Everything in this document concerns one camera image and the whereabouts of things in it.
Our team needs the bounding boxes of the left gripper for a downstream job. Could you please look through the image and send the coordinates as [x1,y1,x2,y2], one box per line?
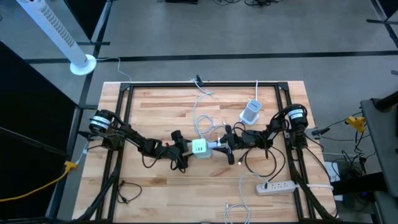
[160,129,195,171]

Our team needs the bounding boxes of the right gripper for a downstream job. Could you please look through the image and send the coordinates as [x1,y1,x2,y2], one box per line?
[213,124,251,166]

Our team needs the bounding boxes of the lavender USB cable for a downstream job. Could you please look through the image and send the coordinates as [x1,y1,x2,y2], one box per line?
[194,114,228,149]

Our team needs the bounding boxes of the mint green power cube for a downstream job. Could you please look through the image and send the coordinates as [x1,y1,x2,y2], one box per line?
[191,138,213,159]

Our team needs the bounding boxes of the white tower power strip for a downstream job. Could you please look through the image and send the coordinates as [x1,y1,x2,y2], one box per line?
[238,98,264,126]

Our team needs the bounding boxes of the black USB cable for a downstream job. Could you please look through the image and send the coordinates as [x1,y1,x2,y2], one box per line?
[238,145,286,190]

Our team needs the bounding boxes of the white paper box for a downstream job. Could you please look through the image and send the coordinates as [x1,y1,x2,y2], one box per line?
[324,161,343,202]

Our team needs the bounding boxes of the yellow plug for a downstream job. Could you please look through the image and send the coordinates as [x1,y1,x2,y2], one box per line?
[344,115,367,134]

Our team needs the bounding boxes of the black floor box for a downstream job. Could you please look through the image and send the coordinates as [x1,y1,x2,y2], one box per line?
[164,0,200,5]

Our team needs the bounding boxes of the grey side table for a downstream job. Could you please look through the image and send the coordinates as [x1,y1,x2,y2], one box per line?
[359,98,398,198]

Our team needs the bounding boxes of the black curtain partition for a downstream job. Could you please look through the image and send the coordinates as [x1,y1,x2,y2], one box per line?
[63,0,111,47]
[0,40,78,220]

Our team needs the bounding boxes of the white tower fan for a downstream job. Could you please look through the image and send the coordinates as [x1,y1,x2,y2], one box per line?
[14,0,98,77]

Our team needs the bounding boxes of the black stand legs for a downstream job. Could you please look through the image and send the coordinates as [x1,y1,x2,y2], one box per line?
[366,0,398,50]

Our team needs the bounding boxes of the pale power cube cord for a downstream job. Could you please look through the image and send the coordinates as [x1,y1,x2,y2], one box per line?
[189,77,216,141]

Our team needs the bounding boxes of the thin black cable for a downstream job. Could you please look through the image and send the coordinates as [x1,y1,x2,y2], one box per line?
[116,179,143,205]

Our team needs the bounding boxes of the black aluminium table frame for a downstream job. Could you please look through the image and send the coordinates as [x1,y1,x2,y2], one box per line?
[74,81,341,224]

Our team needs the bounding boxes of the white flat strip cord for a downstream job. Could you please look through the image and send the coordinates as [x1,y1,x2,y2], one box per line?
[294,182,335,192]

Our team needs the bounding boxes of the short white cable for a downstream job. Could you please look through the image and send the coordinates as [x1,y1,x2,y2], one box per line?
[75,141,90,164]

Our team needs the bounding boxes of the white fan cord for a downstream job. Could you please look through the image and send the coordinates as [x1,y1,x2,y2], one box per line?
[95,57,133,82]

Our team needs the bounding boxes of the yellow cable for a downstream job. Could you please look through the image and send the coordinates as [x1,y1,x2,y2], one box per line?
[0,161,78,203]

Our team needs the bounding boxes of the black floor cable tangle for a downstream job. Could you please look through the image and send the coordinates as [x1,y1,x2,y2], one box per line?
[320,132,376,175]

